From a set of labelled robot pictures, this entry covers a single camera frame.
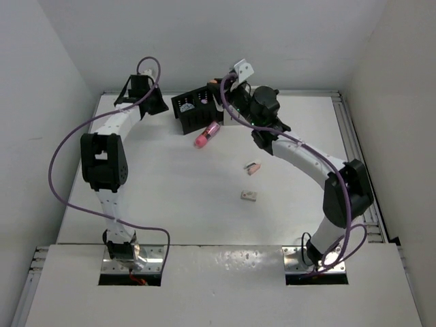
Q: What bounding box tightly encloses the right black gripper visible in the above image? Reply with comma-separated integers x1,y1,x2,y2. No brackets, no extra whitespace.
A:
210,77,260,128

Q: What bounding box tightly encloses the black slotted container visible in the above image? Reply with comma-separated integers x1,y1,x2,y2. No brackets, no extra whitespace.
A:
171,87,223,135

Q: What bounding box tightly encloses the blue cap glue stick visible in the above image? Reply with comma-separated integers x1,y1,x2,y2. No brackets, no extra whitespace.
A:
180,103,195,112

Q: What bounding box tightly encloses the pink crayon tube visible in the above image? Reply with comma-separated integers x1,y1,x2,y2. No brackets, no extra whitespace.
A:
194,121,221,149

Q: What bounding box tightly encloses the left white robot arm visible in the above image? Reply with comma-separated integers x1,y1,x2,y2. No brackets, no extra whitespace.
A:
80,73,168,271

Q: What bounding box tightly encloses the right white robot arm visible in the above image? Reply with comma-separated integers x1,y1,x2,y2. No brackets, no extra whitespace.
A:
206,79,374,266

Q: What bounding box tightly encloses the white slotted container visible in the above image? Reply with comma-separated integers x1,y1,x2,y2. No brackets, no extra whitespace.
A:
223,109,240,126

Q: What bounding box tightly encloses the pink mini stapler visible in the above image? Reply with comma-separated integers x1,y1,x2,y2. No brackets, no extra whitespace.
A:
243,161,262,176

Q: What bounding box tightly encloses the small eraser box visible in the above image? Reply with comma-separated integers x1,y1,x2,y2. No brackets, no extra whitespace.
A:
240,190,258,202

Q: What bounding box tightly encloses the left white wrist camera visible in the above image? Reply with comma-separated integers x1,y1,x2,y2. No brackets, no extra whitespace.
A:
141,69,155,77

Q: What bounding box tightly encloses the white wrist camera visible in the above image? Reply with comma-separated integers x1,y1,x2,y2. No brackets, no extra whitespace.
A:
141,69,155,77
233,59,254,84

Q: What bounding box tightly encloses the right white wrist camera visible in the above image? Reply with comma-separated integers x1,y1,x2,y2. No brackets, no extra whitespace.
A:
233,59,254,84

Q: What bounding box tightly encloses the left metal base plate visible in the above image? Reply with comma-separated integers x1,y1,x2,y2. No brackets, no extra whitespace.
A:
100,245,164,275

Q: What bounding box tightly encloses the metal base plate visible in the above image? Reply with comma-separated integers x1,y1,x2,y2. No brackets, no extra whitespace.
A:
282,246,346,275
100,245,164,275

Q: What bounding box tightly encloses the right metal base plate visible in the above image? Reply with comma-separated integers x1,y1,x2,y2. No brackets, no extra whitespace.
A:
282,246,346,275

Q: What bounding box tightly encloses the left aluminium frame rail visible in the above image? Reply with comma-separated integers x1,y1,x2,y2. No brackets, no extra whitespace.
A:
11,246,49,327

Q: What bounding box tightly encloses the aluminium frame rail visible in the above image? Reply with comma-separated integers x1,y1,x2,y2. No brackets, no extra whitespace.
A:
332,90,389,243
11,246,49,327

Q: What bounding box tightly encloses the right aluminium frame rail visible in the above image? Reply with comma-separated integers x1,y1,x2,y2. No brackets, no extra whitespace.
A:
332,90,389,243

